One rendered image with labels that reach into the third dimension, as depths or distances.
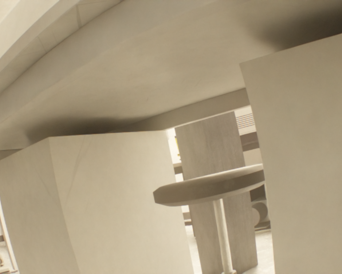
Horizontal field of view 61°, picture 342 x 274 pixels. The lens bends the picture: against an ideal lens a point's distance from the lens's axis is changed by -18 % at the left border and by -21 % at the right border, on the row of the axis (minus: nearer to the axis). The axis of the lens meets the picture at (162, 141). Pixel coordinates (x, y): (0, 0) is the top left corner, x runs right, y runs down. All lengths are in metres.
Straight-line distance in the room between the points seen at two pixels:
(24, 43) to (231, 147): 1.45
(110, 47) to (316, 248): 0.45
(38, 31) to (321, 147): 0.46
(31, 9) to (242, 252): 1.62
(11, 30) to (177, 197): 0.57
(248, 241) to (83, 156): 1.13
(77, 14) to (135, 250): 0.86
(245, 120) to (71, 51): 2.26
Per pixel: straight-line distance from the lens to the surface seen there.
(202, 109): 1.22
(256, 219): 2.77
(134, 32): 0.39
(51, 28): 0.45
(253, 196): 3.34
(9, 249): 2.86
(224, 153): 1.76
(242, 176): 0.84
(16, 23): 0.59
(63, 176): 0.97
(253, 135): 2.66
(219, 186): 0.82
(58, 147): 0.98
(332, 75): 0.54
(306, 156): 0.54
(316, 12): 0.60
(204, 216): 1.81
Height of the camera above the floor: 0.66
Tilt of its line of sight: 5 degrees up
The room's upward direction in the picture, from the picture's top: 11 degrees counter-clockwise
